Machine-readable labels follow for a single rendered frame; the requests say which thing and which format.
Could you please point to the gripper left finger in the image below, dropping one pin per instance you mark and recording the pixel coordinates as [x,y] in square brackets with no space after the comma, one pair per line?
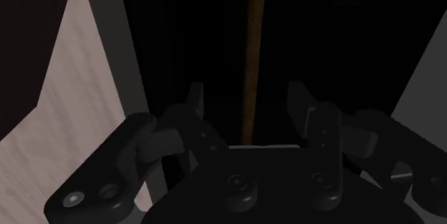
[115,167]

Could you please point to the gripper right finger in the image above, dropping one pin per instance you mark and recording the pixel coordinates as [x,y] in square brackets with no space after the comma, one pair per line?
[380,136]

